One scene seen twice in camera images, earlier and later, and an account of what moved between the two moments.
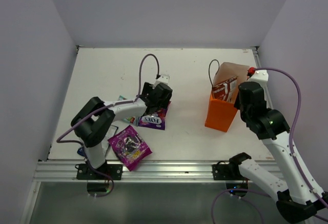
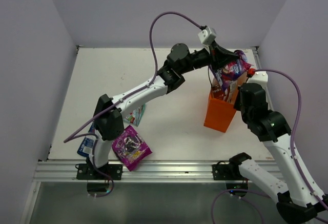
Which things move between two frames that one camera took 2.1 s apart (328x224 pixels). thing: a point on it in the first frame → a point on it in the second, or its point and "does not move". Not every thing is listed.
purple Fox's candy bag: (156, 120) → (232, 70)
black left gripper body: (147, 87) → (214, 62)
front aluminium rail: (151, 170) does not move
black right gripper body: (244, 114) does not move
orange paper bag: (221, 113) does not move
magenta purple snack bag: (129, 147) does not move
